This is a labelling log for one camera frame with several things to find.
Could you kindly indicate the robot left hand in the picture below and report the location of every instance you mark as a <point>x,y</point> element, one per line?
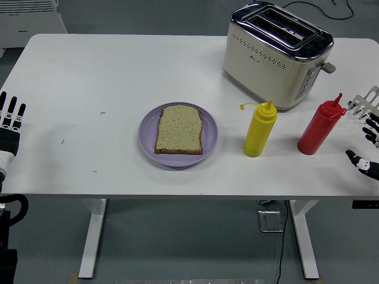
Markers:
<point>9,139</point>

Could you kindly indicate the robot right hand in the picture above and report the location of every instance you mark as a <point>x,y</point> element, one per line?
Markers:
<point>370,170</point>

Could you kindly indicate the red squeeze bottle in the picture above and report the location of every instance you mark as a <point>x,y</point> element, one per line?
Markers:
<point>318,130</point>

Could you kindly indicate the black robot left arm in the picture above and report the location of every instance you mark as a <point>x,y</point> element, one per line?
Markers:
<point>7,266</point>

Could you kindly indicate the slice of bread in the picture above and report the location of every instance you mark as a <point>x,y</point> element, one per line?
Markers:
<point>179,130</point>

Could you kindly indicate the black table control panel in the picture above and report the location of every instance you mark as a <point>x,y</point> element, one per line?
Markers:
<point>365,204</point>

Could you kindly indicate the silver metal toast rack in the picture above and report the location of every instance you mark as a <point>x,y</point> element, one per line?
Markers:
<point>367,106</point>

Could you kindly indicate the white table leg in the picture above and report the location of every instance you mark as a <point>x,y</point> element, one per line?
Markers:
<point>305,236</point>
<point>91,236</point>

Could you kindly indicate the silver floor socket box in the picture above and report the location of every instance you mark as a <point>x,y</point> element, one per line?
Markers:
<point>271,222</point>

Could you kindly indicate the white floor appliance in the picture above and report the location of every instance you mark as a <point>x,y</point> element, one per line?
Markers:
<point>29,26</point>

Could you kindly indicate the yellow squeeze bottle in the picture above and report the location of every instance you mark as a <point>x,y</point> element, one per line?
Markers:
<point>260,133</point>

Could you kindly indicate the cream and chrome toaster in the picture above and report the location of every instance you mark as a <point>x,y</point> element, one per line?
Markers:
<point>260,74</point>

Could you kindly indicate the purple round plate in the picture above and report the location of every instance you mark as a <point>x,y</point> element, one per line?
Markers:
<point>210,133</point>

